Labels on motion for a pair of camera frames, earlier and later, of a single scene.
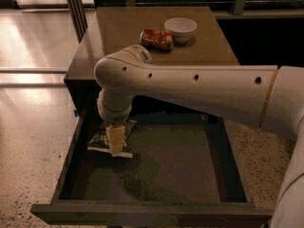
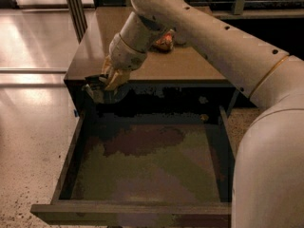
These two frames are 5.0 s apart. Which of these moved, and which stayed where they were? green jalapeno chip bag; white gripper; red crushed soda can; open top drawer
Moved: white gripper; green jalapeno chip bag
Stayed: red crushed soda can; open top drawer
